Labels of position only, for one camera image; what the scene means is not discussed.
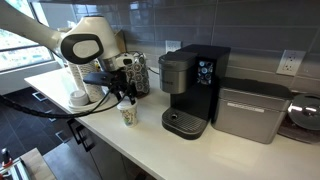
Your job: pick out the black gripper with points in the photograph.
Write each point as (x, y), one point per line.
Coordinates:
(119, 85)

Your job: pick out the white wall outlet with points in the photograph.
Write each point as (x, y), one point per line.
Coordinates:
(172, 46)
(290, 62)

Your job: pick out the white wall outlet right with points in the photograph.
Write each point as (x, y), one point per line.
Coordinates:
(290, 62)

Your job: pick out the patterned paper coffee cup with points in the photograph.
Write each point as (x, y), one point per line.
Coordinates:
(129, 116)

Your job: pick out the left stack of paper cups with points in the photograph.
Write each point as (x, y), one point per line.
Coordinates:
(76, 76)

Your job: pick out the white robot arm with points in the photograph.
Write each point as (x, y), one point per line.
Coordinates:
(92, 38)

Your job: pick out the white wall outlet left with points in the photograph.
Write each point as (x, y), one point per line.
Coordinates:
(172, 46)

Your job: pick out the stack of paper cups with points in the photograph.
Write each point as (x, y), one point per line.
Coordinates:
(95, 92)
(76, 76)

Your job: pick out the stack of white lids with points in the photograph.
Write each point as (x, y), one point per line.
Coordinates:
(79, 98)

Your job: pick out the white plastic cup lid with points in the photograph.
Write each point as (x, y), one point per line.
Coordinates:
(126, 104)

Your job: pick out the patterned round pod holder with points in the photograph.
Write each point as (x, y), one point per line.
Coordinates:
(137, 73)

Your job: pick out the black Keurig coffee maker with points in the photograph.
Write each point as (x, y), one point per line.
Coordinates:
(191, 75)

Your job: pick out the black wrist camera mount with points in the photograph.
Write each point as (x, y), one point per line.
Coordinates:
(99, 78)

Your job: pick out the right stack of paper cups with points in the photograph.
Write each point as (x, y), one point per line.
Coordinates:
(95, 92)

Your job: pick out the grey metal storage box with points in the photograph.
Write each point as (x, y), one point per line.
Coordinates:
(251, 109)

